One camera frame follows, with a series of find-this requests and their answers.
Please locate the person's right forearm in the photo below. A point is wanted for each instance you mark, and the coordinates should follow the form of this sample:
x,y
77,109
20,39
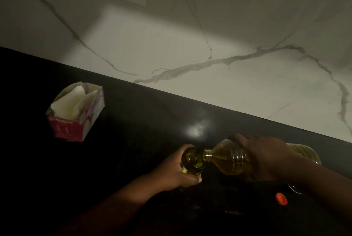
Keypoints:
x,y
321,186

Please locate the person's left forearm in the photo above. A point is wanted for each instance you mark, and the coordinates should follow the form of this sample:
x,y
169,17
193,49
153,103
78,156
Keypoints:
x,y
107,205

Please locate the orange bottle cap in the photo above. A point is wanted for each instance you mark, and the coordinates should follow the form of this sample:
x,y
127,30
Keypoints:
x,y
281,199

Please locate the person's left hand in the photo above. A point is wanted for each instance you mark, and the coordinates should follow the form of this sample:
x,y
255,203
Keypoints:
x,y
167,172

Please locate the small glass oil bottle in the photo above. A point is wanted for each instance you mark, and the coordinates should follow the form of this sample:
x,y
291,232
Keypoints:
x,y
192,161

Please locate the person's left thumb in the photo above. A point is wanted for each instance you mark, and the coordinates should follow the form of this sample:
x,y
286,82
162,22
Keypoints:
x,y
188,149

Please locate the person's right hand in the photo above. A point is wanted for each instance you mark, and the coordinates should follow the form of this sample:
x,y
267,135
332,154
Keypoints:
x,y
265,158

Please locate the large clear oil bottle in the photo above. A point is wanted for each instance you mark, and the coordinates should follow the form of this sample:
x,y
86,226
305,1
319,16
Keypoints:
x,y
228,158

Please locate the person's right fingers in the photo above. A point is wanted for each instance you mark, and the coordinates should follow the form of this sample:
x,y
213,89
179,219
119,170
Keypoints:
x,y
242,140

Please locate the white paper wrap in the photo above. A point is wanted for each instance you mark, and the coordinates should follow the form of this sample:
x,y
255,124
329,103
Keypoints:
x,y
72,103

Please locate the red and white carton box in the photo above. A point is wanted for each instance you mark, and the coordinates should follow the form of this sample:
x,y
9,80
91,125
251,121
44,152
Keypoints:
x,y
79,123

